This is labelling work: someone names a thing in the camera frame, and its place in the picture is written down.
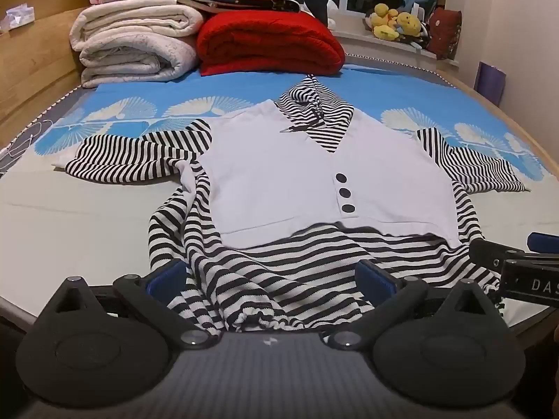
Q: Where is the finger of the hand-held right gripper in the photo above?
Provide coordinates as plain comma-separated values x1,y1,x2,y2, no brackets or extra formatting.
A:
526,231,559,255
469,238,527,272

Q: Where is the white rounded object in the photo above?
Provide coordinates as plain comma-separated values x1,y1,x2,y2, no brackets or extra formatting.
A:
327,0,351,28

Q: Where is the striped and white hooded top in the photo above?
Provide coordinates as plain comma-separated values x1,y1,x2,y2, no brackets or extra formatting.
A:
65,75,531,342

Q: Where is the yellow plush toy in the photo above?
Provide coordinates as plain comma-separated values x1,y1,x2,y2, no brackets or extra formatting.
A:
369,3,401,41
395,10,426,39

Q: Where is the purple board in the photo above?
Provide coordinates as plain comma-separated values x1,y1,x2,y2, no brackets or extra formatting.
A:
474,61,506,108

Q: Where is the cream folded blanket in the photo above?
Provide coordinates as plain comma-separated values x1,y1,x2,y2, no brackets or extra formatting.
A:
70,0,206,90

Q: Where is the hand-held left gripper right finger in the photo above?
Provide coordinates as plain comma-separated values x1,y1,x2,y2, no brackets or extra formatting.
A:
327,259,504,351

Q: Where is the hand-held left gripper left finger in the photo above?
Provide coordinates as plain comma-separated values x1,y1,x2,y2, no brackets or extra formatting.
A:
40,258,211,351

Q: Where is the red bag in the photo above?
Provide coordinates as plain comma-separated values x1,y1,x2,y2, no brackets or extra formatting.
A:
425,7,463,61

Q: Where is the wooden bed headboard shelf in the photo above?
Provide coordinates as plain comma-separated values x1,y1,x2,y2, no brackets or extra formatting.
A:
0,0,106,149

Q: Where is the clear tissue pack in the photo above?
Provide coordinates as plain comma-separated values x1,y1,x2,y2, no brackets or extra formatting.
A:
0,3,36,32

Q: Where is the red folded blanket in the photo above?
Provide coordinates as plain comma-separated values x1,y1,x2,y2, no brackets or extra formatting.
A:
196,10,347,78

